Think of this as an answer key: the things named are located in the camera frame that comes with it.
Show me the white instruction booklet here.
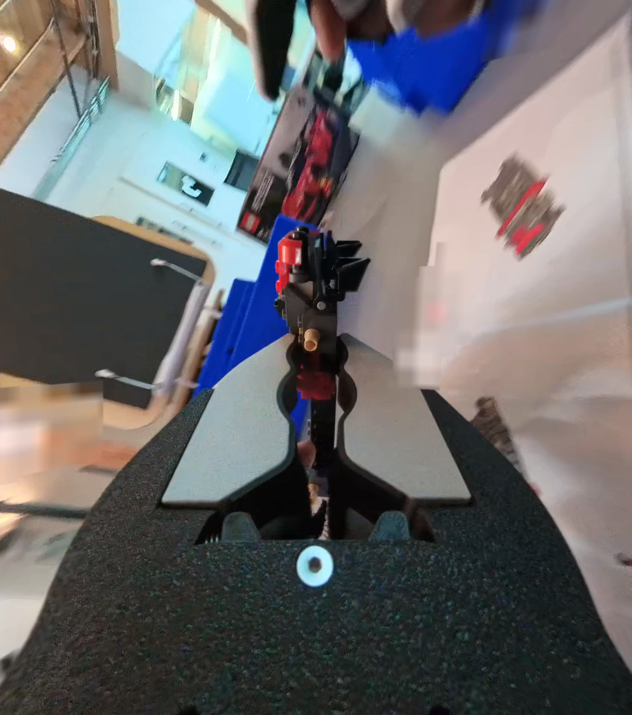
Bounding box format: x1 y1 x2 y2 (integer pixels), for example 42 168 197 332
405 14 632 710

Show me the blue plastic bin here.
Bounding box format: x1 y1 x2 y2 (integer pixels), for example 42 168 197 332
344 0 512 116
193 215 322 398

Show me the black felt panel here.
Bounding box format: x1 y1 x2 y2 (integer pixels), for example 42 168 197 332
0 174 209 410

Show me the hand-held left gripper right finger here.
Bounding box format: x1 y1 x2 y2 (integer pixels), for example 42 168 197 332
337 333 473 502

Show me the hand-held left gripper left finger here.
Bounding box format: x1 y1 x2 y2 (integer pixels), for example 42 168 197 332
159 334 298 505

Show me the black lego set box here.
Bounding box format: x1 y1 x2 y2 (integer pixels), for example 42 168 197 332
236 89 361 244

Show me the light wood rounded frame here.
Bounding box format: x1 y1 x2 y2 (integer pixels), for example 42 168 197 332
92 215 217 433

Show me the silver panel rail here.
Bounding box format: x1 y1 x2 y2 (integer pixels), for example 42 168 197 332
151 258 213 392

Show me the person's right hand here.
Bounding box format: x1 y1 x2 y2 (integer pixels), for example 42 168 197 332
310 0 389 61

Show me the dark wall sign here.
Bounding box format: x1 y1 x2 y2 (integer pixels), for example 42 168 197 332
157 161 216 207

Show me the black red lego car model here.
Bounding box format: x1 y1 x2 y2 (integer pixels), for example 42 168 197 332
274 226 371 503

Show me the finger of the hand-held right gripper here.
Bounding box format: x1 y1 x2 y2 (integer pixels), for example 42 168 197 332
246 0 297 102
385 0 487 34

